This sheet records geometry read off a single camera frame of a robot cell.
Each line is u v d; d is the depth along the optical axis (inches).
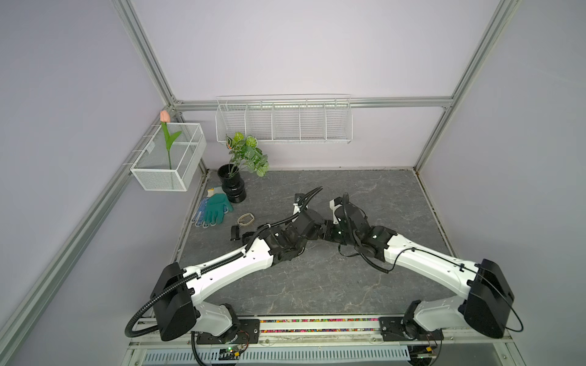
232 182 39.3
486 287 16.2
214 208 41.8
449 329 28.7
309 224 21.7
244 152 34.5
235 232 37.0
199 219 40.2
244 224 38.9
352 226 23.3
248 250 19.3
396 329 29.1
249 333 29.0
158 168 29.0
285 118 39.1
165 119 32.6
